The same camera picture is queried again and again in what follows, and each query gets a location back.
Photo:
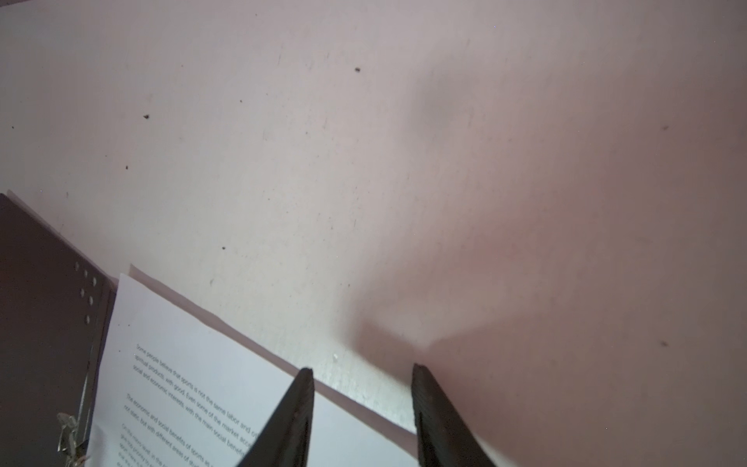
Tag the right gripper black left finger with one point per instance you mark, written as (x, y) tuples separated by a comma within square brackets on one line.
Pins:
[(285, 439)]

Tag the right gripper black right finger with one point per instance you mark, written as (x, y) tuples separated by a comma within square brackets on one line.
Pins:
[(442, 436)]

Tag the printed paper sheet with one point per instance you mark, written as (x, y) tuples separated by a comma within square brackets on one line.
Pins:
[(172, 391)]

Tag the black file folder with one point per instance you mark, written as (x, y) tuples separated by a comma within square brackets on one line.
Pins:
[(56, 308)]

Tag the metal folder clip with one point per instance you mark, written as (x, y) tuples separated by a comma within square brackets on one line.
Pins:
[(75, 453)]

